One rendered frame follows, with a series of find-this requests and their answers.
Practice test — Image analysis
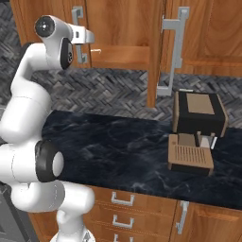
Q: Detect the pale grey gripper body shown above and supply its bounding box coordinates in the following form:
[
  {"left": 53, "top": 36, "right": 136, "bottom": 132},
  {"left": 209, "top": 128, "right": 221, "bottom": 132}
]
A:
[{"left": 75, "top": 26, "right": 95, "bottom": 45}]

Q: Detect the grey base cabinet door handle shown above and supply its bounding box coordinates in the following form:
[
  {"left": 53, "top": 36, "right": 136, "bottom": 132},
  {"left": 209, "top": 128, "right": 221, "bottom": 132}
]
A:
[{"left": 175, "top": 199, "right": 190, "bottom": 236}]

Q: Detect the dark grey appliance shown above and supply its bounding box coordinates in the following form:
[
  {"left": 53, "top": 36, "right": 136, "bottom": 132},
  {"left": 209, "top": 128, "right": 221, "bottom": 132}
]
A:
[{"left": 0, "top": 181, "right": 40, "bottom": 242}]

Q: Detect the wooden base cabinet door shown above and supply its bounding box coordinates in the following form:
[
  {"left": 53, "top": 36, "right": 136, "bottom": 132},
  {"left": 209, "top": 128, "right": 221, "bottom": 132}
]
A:
[{"left": 169, "top": 200, "right": 242, "bottom": 242}]

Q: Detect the black and tan coffee machine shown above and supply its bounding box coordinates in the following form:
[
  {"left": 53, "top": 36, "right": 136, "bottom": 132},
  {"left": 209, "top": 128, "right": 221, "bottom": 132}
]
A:
[{"left": 166, "top": 90, "right": 230, "bottom": 177}]

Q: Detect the long grey cabinet door handle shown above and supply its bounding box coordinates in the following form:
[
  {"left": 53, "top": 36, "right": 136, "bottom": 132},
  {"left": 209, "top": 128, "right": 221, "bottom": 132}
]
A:
[{"left": 156, "top": 7, "right": 191, "bottom": 97}]

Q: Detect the grey drawer handle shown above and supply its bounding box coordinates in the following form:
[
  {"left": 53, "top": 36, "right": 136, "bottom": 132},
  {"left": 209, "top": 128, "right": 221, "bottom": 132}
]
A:
[
  {"left": 112, "top": 214, "right": 135, "bottom": 230},
  {"left": 110, "top": 191, "right": 136, "bottom": 208},
  {"left": 112, "top": 233, "right": 135, "bottom": 242}
]

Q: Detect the wooden drawer front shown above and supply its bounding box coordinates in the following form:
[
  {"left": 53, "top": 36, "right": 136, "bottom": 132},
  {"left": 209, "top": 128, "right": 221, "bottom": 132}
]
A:
[
  {"left": 83, "top": 224, "right": 172, "bottom": 242},
  {"left": 84, "top": 203, "right": 174, "bottom": 234},
  {"left": 90, "top": 184, "right": 178, "bottom": 219}
]

